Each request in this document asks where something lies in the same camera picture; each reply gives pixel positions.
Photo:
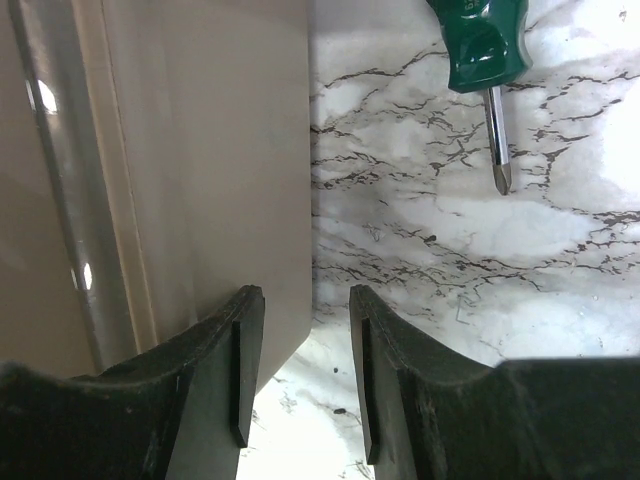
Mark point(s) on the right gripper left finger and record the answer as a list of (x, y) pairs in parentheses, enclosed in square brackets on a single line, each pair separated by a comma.
[(181, 410)]

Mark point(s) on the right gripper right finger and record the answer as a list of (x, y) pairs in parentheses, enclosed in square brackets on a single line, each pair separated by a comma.
[(429, 412)]

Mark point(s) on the beige plastic tool box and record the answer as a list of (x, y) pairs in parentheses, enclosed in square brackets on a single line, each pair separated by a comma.
[(155, 157)]

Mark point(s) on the green handled screwdriver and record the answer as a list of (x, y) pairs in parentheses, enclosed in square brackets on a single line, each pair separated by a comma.
[(485, 41)]

